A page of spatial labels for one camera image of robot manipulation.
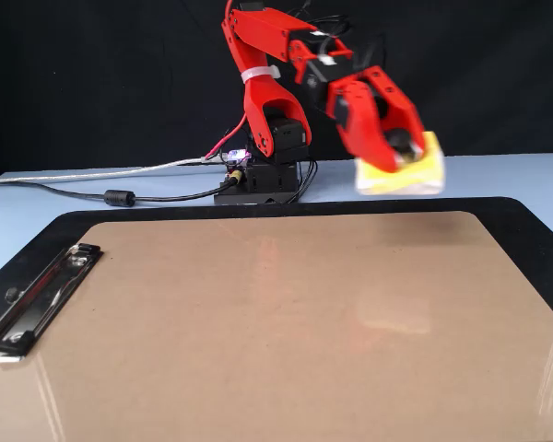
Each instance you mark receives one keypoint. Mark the yellow sponge with black knob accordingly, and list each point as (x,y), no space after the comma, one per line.
(419,179)

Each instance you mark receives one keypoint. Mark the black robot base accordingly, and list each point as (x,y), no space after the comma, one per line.
(272,182)

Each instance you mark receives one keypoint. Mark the brown clipboard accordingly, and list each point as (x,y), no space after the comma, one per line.
(304,368)

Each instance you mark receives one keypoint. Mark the controller board with LED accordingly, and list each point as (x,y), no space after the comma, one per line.
(238,156)

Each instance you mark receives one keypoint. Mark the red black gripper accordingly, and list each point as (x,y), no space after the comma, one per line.
(320,80)

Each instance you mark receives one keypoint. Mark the metal clipboard clip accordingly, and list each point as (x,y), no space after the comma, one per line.
(37,299)

